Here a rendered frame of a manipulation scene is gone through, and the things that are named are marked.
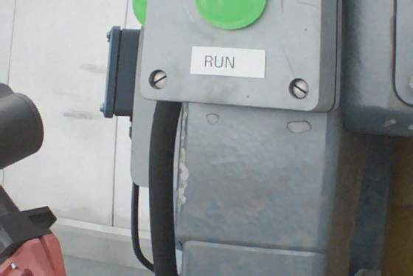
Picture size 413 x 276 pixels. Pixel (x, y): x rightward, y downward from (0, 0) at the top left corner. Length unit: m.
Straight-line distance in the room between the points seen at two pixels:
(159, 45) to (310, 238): 0.11
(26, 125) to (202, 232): 0.34
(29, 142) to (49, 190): 5.71
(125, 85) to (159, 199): 0.43
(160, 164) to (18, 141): 0.30
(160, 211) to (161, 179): 0.02
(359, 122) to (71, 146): 5.95
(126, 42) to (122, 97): 0.05
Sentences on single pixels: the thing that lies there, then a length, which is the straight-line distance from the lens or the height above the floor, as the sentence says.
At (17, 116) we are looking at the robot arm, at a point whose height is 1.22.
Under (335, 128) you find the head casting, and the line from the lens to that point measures 0.39.
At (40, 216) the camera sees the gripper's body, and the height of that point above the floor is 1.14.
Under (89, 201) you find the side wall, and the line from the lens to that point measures 6.28.
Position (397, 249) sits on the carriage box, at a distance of 0.69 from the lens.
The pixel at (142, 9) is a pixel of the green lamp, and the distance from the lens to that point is 0.38.
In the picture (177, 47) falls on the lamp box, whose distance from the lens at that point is 0.36.
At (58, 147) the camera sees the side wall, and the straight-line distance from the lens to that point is 6.37.
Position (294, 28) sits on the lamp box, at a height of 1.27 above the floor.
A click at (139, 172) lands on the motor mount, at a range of 0.84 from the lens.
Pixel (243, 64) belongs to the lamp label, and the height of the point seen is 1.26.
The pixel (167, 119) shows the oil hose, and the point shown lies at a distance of 0.43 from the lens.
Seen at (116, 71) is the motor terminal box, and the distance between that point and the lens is 0.86.
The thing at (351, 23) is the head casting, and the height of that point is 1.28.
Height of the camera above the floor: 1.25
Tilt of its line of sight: 3 degrees down
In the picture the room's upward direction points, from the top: 4 degrees clockwise
